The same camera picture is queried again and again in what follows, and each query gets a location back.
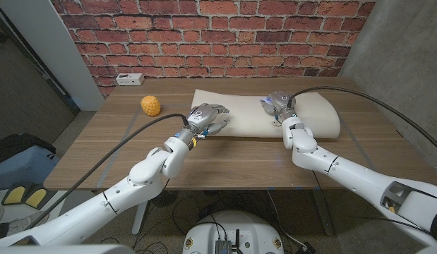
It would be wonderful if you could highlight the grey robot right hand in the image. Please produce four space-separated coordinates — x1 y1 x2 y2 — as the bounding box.
260 91 299 123

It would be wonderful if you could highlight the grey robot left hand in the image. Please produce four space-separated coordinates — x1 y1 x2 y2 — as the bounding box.
175 102 232 148

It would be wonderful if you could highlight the cream memory foam sheet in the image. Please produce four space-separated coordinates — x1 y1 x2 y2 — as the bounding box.
190 88 341 139

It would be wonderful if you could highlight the yellow toy pineapple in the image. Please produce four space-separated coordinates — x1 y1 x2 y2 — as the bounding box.
140 95 162 117

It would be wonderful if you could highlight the red brick printed backdrop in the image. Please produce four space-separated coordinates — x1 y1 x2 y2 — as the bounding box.
50 0 378 98

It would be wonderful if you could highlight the white power strip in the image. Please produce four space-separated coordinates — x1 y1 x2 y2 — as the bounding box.
115 73 145 87

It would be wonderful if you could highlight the black round floor object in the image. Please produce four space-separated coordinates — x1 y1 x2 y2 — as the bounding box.
150 192 179 208

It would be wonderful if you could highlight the grey table leg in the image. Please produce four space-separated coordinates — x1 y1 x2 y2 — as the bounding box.
311 190 335 236

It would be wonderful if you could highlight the white robot torso base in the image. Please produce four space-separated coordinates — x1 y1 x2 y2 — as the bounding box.
182 210 285 254

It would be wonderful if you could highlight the white table leg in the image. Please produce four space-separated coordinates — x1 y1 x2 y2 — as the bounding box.
131 200 150 236

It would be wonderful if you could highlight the black antenna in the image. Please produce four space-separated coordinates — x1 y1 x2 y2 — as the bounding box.
234 229 244 254

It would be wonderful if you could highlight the small grey electronics box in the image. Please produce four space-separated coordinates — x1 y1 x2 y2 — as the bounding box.
214 238 234 254

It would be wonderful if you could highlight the black yellow slipper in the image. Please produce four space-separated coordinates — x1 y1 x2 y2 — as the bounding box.
24 187 49 209
1 182 28 206

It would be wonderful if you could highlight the blue storage container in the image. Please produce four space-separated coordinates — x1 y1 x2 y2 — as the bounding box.
0 145 60 191

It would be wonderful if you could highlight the black bag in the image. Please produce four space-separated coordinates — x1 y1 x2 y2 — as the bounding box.
0 133 56 166

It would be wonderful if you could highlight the grey sneaker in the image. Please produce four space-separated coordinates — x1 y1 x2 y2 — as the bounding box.
2 210 49 236

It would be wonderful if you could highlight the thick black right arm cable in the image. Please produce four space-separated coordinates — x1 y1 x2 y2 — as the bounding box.
287 86 437 155

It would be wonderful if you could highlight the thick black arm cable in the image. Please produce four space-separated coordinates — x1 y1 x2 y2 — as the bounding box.
287 86 437 155
27 113 190 229

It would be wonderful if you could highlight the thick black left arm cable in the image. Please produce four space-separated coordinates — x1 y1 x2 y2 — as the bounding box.
27 113 190 229

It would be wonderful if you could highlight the white floor cable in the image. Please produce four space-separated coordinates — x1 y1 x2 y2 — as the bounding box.
266 189 308 250

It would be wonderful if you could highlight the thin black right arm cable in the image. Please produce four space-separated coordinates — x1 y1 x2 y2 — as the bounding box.
311 171 434 236

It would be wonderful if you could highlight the white wall panel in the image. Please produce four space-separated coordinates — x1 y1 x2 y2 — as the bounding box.
0 0 105 112

